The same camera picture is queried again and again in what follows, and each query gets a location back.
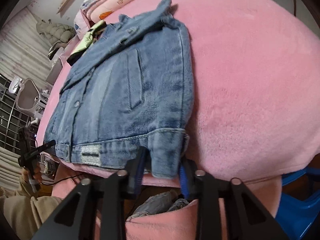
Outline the blue plastic stool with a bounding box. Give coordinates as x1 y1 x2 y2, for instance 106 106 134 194
276 167 319 239

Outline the black cable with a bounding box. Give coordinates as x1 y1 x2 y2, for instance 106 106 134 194
39 172 87 186

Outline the person's left hand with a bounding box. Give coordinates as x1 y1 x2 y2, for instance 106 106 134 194
22 164 42 183

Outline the green and black folded garment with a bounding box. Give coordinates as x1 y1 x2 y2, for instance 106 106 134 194
67 20 107 66

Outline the pink cartoon pillow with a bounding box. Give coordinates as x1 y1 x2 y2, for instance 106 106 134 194
74 10 91 40

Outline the beige puffer jacket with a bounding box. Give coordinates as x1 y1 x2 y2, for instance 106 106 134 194
36 20 76 45

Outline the beige sleeve forearm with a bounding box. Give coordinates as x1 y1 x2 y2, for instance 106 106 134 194
1 177 62 239

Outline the pink plush bed blanket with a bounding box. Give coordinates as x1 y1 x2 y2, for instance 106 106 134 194
36 0 320 240

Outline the white office chair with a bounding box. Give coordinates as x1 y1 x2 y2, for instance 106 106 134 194
9 75 50 127

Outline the blue denim jacket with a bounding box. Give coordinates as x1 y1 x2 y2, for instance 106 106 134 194
43 0 194 179

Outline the white bedside desk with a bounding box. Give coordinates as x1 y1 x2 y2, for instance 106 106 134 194
46 47 65 86

